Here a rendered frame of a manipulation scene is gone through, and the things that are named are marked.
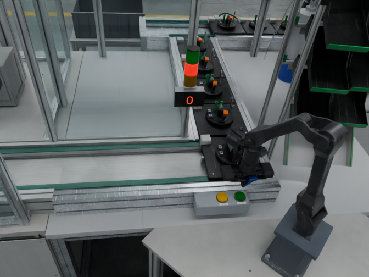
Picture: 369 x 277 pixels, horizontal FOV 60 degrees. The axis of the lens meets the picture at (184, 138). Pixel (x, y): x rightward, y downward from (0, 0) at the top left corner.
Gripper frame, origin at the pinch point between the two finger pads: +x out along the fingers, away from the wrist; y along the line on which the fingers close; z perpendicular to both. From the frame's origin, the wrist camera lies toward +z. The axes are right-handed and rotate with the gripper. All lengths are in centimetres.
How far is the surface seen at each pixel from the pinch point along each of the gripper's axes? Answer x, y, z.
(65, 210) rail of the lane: 16, 67, 5
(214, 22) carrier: 8, -25, 161
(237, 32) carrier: 8, -39, 144
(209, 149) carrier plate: 8.5, 6.7, 25.7
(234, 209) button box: 12.7, 2.6, -3.7
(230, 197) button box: 9.6, 3.7, 0.1
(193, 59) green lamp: -32.9, 16.8, 30.8
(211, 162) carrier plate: 8.5, 7.7, 17.5
